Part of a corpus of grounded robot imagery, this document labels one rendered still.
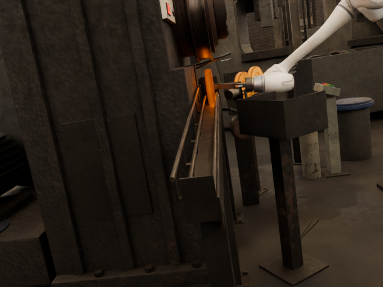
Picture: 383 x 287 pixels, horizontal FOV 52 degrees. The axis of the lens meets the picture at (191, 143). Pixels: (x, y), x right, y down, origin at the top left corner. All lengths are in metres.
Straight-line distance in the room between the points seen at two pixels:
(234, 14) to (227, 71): 0.64
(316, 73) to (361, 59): 0.49
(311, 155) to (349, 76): 1.64
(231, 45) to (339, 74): 1.28
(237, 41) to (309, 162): 2.29
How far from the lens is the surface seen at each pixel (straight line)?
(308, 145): 2.68
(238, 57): 4.64
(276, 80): 2.05
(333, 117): 2.73
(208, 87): 1.89
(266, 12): 4.38
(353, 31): 5.74
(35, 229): 1.98
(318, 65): 4.02
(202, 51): 1.85
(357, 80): 4.23
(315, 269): 1.72
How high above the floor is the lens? 0.89
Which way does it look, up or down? 12 degrees down
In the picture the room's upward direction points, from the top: 9 degrees counter-clockwise
